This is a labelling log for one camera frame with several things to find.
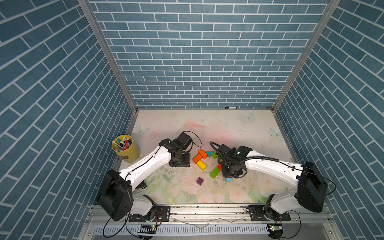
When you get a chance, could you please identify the orange block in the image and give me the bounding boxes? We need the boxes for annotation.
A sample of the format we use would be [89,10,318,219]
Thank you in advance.
[198,149,208,159]
[193,154,203,164]

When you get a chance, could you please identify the green block front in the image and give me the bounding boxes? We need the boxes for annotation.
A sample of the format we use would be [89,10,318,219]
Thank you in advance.
[210,167,221,179]

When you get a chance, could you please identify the teal triangle block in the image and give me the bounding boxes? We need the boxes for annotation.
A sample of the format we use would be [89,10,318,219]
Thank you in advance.
[206,152,214,158]

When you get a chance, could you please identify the yellow block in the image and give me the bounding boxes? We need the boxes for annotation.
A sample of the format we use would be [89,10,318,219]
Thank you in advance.
[196,161,207,171]

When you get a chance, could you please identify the purple cube block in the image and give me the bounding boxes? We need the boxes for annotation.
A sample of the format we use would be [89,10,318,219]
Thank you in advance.
[197,178,204,186]

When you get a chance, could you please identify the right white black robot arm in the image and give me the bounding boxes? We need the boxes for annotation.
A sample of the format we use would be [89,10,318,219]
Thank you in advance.
[210,142,328,221]

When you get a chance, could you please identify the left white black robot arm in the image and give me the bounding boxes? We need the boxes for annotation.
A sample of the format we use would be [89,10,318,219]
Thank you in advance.
[97,132,193,222]

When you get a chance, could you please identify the yellow pen cup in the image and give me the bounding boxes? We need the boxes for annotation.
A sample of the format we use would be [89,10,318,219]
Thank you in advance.
[112,135,140,163]

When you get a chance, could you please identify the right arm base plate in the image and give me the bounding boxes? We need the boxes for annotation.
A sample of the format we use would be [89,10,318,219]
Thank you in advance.
[245,205,291,222]

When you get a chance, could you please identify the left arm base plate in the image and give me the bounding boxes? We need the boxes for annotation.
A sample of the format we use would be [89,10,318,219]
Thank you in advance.
[129,205,171,223]

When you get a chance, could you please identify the aluminium front rail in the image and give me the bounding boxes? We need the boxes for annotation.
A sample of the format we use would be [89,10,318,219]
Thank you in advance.
[79,204,342,240]

